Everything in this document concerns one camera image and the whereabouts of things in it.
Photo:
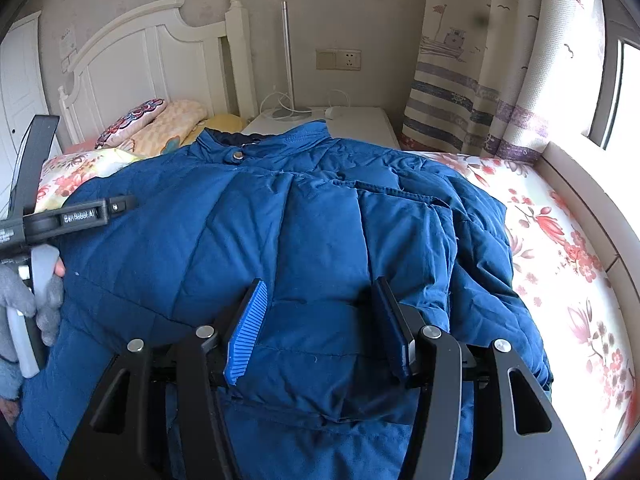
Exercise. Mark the patterned window curtain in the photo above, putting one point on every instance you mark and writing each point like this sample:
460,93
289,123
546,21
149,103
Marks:
504,77

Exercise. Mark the blue puffer jacket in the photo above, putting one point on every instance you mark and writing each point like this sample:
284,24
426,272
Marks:
318,220

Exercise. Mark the wall power socket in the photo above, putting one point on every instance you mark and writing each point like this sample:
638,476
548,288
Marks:
338,59

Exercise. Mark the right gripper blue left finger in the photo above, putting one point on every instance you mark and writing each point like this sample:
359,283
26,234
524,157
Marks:
243,331

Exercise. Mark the colourful embroidered pillow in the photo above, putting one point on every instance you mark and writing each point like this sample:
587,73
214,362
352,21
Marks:
130,123

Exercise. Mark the peach patterned pillow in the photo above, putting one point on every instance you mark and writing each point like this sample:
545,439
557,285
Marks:
166,132

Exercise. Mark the window frame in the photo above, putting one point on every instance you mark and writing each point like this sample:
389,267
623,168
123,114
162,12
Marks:
615,126

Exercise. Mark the white wardrobe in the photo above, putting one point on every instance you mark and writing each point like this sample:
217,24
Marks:
22,96

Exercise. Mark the floral bed sheet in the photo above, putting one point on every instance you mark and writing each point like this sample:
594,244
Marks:
561,281

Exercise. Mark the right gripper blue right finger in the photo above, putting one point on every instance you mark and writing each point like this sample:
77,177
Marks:
396,335

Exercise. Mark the silver desk lamp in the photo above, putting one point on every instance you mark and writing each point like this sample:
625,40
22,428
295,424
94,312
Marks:
287,107

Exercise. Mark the yellow pillow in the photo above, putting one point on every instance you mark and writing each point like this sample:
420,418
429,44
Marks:
223,122

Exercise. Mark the white wooden headboard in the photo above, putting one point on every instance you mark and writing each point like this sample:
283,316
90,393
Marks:
150,52

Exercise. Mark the grey gloved left hand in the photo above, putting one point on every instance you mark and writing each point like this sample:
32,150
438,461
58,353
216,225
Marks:
42,302

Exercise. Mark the white bedside table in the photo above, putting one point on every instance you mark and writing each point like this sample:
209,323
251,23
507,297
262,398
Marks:
366,124

